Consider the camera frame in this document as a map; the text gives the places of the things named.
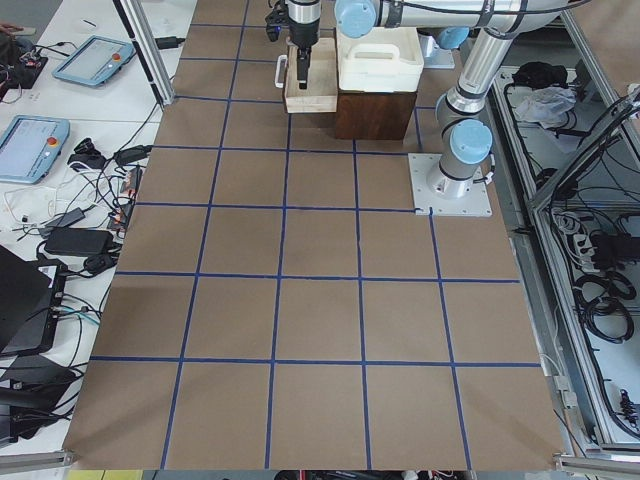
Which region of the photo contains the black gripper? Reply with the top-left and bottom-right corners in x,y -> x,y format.
286,0 -> 320,90

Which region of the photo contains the wooden drawer with white handle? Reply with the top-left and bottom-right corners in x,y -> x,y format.
274,38 -> 338,114

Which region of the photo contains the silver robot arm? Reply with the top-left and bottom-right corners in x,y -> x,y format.
417,27 -> 471,70
334,1 -> 569,200

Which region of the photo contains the dark brown wooden cabinet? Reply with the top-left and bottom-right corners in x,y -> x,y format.
334,90 -> 417,141

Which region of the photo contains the cream plastic tray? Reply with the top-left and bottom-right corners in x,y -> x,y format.
336,27 -> 424,93

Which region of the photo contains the blue teach pendant far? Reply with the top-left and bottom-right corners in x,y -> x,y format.
52,35 -> 136,87

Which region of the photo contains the blue teach pendant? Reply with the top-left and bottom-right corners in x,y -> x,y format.
52,35 -> 136,87
1,115 -> 70,185

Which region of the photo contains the blue teach pendant near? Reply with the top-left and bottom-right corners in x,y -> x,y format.
1,115 -> 70,185

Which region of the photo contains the black power adapter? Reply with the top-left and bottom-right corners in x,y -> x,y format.
44,228 -> 114,257

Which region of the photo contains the black laptop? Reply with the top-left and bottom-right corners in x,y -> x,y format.
1,247 -> 68,357

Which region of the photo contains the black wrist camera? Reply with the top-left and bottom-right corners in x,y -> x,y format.
265,1 -> 289,42

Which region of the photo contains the aluminium frame post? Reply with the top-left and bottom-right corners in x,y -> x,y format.
112,0 -> 175,108

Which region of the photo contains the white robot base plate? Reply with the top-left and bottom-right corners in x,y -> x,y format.
408,153 -> 493,218

